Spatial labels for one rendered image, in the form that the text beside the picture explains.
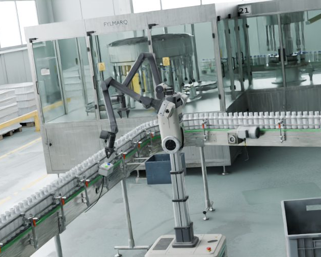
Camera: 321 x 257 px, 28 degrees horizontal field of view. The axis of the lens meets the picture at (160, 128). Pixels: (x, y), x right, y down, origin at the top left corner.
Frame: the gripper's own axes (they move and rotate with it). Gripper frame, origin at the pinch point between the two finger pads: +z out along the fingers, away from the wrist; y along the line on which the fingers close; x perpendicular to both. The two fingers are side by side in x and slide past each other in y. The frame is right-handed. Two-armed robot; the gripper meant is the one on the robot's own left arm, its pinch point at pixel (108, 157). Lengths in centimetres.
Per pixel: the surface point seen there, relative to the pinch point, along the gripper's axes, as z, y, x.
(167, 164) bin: 16, -74, 35
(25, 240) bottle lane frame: 28, 124, -6
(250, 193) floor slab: 87, -276, 105
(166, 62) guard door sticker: -29, -367, -56
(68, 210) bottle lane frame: 30, 57, -5
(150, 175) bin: 31, -74, 21
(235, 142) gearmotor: 2, -168, 82
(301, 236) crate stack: -47, 168, 159
